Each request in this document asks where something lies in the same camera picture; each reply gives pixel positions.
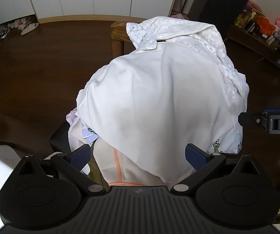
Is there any pink head mop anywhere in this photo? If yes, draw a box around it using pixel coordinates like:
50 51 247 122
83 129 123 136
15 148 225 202
170 0 194 21

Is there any black office chair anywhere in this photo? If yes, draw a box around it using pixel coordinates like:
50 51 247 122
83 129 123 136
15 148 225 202
49 121 72 157

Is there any black cabinet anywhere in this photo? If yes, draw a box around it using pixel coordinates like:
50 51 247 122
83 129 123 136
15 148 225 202
187 0 255 41

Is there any white lace garment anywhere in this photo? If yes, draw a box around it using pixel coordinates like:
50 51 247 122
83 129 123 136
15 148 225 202
126 16 250 127

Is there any cream garment with orange stitching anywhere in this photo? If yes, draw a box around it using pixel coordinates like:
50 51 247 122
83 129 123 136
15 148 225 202
89 139 165 188

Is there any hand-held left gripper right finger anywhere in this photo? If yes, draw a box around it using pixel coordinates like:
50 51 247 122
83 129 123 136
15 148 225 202
171 143 265 196

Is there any white lilac printed cloth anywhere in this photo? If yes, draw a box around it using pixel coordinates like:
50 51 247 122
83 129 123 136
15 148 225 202
81 123 99 143

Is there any pale lilac garment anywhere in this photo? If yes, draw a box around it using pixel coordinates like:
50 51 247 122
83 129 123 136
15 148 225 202
66 107 82 128

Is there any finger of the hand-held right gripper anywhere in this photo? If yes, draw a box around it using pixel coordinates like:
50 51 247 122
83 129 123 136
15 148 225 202
238 112 268 129

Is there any white shirt with dark print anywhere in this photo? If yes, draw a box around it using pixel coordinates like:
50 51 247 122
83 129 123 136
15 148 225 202
210 132 244 155

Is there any wooden chair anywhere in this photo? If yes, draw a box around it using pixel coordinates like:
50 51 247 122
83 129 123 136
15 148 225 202
111 21 131 59

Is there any orange plastic bag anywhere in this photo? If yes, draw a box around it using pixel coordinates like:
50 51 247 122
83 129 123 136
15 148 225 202
256 17 276 37

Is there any white smooth garment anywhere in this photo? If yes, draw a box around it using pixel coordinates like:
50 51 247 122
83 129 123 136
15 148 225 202
76 39 244 183

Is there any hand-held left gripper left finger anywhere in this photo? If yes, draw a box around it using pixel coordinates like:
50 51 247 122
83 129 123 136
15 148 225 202
17 144 105 196

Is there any wooden low shelf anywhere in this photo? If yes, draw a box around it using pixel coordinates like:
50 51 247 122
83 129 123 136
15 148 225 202
225 24 280 72

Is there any pile of shoes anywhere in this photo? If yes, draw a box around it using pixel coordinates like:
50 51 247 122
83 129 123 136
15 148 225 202
0 16 40 45

